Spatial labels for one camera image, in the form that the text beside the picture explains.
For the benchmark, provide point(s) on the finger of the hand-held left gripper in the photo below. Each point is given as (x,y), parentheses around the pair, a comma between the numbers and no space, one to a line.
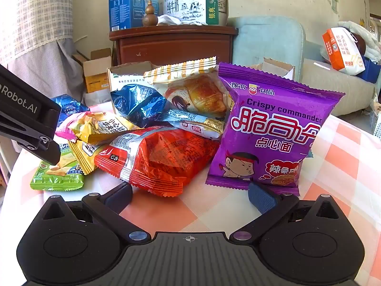
(49,153)

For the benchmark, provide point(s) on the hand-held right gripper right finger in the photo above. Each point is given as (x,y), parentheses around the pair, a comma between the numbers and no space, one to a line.
(262,199)

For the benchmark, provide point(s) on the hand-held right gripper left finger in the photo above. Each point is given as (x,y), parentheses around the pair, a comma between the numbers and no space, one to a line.
(119,196)

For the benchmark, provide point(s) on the green snack packet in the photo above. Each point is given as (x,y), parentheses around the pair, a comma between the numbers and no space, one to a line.
(56,178)

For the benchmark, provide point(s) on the pink snack packet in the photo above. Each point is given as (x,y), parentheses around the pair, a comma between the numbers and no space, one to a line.
(61,129)

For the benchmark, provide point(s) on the yellow snack packet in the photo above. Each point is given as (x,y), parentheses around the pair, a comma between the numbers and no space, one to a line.
(104,128)
(86,155)

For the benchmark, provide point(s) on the blue foil snack packet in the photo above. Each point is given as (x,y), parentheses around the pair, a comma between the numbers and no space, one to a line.
(70,104)
(140,104)

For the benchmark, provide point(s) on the red snack packet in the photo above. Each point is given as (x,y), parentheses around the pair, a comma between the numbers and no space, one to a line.
(160,158)

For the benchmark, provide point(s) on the purple snack packet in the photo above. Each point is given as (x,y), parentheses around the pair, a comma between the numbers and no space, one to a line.
(268,131)

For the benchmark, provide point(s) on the white printed cardboard box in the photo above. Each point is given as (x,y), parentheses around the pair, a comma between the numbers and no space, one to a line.
(125,76)

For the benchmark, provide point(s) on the yellow croissant bread packet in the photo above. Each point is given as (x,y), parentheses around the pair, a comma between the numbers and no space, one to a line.
(199,92)

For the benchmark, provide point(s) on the open yellow label cardboard box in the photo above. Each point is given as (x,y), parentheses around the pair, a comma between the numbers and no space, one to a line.
(95,71)

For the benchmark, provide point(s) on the checkered fabric cover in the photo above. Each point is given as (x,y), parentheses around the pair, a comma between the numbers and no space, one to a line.
(29,20)

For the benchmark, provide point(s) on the pink white checkered tablecloth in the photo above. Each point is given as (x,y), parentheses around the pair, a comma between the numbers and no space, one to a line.
(342,161)

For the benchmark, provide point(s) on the cream sofa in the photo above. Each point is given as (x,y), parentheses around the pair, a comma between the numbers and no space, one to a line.
(333,89)

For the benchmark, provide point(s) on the blue carton box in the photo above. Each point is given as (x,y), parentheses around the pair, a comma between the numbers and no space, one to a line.
(131,6)

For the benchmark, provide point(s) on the wooden gourd ornament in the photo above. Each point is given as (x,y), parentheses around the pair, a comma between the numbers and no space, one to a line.
(150,16)

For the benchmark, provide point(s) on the white paper slip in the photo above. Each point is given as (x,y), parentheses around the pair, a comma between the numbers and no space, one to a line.
(323,65)

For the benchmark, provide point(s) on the brown wooden cabinet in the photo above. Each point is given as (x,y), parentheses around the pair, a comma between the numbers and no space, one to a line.
(172,47)

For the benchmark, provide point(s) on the light blue sofa cushion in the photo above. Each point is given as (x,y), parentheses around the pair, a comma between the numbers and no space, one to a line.
(268,41)

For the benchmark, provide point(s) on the white dotted work glove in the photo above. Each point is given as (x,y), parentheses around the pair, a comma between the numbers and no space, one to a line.
(175,20)

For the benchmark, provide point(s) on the orange white box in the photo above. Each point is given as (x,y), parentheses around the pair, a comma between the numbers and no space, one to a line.
(342,50)

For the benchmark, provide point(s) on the white green milk carton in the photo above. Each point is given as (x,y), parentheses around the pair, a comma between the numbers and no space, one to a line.
(190,3)

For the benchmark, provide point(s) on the brown cardboard box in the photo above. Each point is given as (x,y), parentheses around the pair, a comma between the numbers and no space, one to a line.
(223,6)

